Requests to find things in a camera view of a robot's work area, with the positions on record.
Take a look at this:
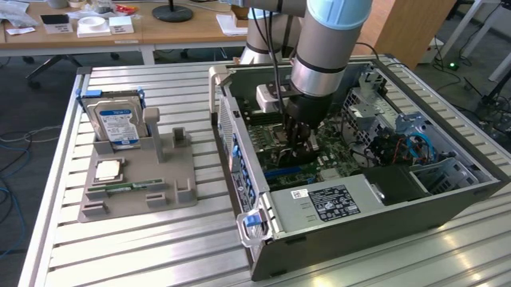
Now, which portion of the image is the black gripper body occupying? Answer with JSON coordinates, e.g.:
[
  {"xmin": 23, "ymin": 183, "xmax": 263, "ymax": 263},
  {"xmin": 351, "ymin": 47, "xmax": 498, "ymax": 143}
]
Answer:
[{"xmin": 285, "ymin": 93, "xmax": 334, "ymax": 129}]

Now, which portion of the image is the graphics card with black fan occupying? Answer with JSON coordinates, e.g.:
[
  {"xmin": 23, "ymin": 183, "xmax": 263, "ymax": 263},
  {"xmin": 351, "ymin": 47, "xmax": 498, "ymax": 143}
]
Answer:
[{"xmin": 274, "ymin": 146, "xmax": 321, "ymax": 170}]

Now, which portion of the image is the CPU socket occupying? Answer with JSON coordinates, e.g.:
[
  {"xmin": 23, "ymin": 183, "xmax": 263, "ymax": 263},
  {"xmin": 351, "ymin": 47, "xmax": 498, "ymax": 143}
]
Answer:
[{"xmin": 271, "ymin": 124, "xmax": 289, "ymax": 143}]

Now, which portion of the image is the green motherboard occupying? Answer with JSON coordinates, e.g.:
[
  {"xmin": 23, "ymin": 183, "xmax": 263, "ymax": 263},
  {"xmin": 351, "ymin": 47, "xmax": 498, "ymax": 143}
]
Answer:
[{"xmin": 235, "ymin": 98, "xmax": 369, "ymax": 192}]

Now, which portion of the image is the black RAM slot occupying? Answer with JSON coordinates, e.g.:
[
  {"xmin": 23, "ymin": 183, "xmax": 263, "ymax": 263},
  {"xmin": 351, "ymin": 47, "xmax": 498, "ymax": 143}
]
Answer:
[
  {"xmin": 246, "ymin": 109, "xmax": 281, "ymax": 118},
  {"xmin": 249, "ymin": 115, "xmax": 286, "ymax": 126}
]

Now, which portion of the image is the blue expansion slot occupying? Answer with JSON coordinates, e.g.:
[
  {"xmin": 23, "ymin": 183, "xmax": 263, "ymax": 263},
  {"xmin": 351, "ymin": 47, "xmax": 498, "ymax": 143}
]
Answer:
[{"xmin": 263, "ymin": 166, "xmax": 303, "ymax": 178}]

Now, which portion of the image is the silver metal drive cage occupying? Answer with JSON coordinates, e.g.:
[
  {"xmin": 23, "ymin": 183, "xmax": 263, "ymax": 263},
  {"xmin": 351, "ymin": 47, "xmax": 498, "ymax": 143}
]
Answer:
[{"xmin": 342, "ymin": 86, "xmax": 401, "ymax": 156}]

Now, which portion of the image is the grey power supply unit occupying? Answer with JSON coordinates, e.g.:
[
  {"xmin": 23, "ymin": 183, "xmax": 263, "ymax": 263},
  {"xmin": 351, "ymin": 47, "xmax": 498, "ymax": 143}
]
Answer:
[{"xmin": 270, "ymin": 175, "xmax": 387, "ymax": 234}]

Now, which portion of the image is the black plastic shroud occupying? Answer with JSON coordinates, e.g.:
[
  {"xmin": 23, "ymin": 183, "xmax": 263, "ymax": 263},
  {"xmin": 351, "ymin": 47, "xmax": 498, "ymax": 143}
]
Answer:
[{"xmin": 361, "ymin": 164, "xmax": 433, "ymax": 207}]

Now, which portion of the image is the white paper stack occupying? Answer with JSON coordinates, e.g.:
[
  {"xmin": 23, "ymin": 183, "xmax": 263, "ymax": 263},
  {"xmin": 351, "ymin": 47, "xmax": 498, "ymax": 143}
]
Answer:
[{"xmin": 215, "ymin": 13, "xmax": 251, "ymax": 36}]

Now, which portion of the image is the wooden cabinet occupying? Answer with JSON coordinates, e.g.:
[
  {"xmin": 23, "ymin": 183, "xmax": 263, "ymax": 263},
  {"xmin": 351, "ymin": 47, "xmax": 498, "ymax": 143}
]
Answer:
[{"xmin": 351, "ymin": 0, "xmax": 459, "ymax": 69}]

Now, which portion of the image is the open grey PC case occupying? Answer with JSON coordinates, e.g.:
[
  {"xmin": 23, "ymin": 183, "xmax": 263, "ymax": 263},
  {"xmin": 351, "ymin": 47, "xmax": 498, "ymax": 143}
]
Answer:
[{"xmin": 209, "ymin": 56, "xmax": 511, "ymax": 282}]

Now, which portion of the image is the silver disk bay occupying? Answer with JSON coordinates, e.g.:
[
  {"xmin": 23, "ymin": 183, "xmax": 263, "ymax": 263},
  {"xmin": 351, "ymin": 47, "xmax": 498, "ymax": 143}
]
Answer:
[{"xmin": 409, "ymin": 157, "xmax": 481, "ymax": 195}]

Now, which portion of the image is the grey parts rack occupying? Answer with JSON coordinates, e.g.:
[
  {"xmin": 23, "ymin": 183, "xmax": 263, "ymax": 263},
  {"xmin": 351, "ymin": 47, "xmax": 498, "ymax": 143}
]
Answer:
[{"xmin": 79, "ymin": 107, "xmax": 200, "ymax": 225}]

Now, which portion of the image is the wooden desk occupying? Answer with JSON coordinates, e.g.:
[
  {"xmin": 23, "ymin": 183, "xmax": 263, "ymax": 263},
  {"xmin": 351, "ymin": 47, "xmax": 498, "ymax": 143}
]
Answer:
[{"xmin": 0, "ymin": 0, "xmax": 361, "ymax": 65}]

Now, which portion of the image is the hard disk in blue caddy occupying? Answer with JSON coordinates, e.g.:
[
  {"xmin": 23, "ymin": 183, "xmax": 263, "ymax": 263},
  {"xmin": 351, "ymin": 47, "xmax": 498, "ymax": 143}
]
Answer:
[{"xmin": 75, "ymin": 86, "xmax": 146, "ymax": 150}]

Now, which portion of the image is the loose green RAM stick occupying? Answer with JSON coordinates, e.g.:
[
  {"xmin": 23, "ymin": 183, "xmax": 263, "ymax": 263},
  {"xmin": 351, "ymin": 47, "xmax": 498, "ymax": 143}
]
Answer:
[{"xmin": 87, "ymin": 179, "xmax": 166, "ymax": 195}]

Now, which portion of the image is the black round lamp base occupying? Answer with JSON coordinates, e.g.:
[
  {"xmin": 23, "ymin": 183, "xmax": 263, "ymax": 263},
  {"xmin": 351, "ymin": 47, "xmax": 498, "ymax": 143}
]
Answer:
[{"xmin": 151, "ymin": 0, "xmax": 195, "ymax": 23}]

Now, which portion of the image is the CPU chip with metal lid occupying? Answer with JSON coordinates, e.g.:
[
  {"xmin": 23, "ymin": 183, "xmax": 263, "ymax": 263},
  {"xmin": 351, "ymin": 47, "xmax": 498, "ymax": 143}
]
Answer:
[{"xmin": 94, "ymin": 161, "xmax": 123, "ymax": 182}]

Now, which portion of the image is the white labelled box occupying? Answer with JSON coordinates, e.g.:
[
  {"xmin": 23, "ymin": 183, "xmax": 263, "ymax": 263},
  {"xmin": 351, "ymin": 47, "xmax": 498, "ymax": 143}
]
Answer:
[{"xmin": 108, "ymin": 16, "xmax": 135, "ymax": 35}]

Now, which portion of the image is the flat white box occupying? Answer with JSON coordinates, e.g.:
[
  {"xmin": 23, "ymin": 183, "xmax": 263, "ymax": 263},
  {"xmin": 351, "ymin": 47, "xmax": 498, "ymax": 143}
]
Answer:
[{"xmin": 76, "ymin": 23, "xmax": 112, "ymax": 39}]

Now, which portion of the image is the white tape roll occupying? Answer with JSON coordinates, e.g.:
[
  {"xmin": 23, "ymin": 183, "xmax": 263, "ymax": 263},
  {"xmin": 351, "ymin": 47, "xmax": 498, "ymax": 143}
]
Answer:
[{"xmin": 79, "ymin": 16, "xmax": 106, "ymax": 30}]

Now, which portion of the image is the black office chair base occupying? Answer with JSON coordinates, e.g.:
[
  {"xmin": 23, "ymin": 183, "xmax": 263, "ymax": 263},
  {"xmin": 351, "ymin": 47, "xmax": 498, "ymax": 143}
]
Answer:
[{"xmin": 23, "ymin": 52, "xmax": 120, "ymax": 89}]

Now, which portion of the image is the black box on white stand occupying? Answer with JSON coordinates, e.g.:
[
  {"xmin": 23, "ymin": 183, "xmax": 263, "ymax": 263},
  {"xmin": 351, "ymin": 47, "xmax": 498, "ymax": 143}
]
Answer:
[{"xmin": 40, "ymin": 14, "xmax": 74, "ymax": 34}]

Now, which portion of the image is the white card with red print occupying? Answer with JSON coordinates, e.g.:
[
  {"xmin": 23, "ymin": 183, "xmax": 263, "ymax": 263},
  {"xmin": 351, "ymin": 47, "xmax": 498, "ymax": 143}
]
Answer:
[{"xmin": 6, "ymin": 26, "xmax": 36, "ymax": 36}]

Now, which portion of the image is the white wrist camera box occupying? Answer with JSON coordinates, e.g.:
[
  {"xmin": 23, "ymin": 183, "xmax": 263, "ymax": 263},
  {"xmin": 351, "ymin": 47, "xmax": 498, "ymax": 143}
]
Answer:
[{"xmin": 255, "ymin": 84, "xmax": 290, "ymax": 114}]

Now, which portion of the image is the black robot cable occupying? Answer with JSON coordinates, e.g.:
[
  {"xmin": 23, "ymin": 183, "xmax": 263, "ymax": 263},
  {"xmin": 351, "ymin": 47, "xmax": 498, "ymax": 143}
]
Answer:
[{"xmin": 250, "ymin": 0, "xmax": 290, "ymax": 120}]

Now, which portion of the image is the red wire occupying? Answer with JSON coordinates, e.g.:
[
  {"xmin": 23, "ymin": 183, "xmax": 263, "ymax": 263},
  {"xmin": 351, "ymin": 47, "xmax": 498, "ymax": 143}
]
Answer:
[{"xmin": 393, "ymin": 140, "xmax": 413, "ymax": 164}]

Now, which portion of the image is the black power cable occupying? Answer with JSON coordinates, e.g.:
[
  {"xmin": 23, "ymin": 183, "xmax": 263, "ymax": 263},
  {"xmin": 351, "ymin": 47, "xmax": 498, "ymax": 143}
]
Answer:
[{"xmin": 354, "ymin": 41, "xmax": 381, "ymax": 59}]

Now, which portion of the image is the blue wire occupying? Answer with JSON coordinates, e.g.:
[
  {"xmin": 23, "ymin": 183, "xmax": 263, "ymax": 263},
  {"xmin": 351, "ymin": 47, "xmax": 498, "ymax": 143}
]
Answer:
[{"xmin": 407, "ymin": 131, "xmax": 439, "ymax": 164}]

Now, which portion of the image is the white table frame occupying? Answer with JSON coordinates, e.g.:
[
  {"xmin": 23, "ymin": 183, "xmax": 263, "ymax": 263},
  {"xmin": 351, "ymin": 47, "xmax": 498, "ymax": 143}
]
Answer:
[{"xmin": 439, "ymin": 0, "xmax": 511, "ymax": 81}]

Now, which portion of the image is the white floor cable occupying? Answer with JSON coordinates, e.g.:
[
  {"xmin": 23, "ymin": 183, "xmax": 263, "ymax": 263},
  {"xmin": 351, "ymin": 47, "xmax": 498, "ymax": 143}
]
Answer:
[{"xmin": 0, "ymin": 125, "xmax": 63, "ymax": 144}]

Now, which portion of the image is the blue floor cable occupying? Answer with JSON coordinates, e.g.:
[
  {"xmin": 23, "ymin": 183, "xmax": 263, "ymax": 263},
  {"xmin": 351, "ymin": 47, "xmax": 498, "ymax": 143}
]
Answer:
[{"xmin": 0, "ymin": 143, "xmax": 31, "ymax": 258}]

